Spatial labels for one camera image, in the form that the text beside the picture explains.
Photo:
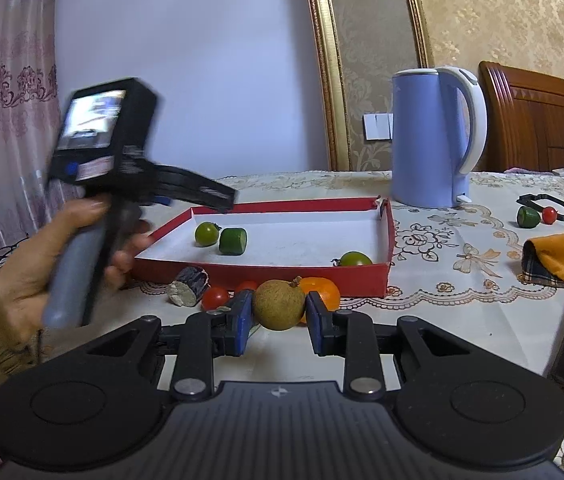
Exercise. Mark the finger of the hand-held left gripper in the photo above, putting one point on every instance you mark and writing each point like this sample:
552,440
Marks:
201,187

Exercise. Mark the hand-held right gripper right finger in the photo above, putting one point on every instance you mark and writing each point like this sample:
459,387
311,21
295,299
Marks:
316,327

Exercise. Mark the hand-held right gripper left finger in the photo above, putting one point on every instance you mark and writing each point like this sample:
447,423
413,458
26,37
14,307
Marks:
243,322

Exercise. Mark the orange mandarin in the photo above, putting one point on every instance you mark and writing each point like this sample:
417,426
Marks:
324,292

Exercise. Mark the brown longan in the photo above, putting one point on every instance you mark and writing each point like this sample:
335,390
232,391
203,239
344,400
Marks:
279,306

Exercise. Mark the eggplant piece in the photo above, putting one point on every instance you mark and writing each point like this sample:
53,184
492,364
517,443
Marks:
189,287

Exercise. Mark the red cardboard box tray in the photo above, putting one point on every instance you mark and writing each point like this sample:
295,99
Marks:
367,280

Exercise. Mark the person's left hand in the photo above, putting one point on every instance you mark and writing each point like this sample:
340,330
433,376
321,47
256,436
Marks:
31,270

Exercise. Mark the reddish green tomato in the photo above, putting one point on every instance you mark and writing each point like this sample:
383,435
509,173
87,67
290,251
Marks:
356,260

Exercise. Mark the pink patterned curtain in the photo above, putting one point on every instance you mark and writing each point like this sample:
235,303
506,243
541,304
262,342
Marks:
1,110

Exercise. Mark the cream lace tablecloth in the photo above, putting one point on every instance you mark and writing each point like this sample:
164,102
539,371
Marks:
462,320

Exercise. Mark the black eyeglasses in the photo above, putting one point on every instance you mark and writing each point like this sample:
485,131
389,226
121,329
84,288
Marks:
7,254

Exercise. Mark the blue electric kettle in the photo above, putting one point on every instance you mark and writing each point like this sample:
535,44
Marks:
422,150

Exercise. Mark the small green cucumber piece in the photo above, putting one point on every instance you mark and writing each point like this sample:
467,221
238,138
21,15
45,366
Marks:
528,218

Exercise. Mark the small red cherry tomato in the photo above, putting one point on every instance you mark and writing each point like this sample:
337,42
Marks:
549,215

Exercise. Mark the wooden headboard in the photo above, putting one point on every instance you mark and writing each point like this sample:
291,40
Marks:
537,120

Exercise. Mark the gold wall frame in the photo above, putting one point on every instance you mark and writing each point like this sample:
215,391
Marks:
329,85

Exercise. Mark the white wall switch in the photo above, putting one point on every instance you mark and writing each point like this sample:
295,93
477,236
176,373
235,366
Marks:
378,126

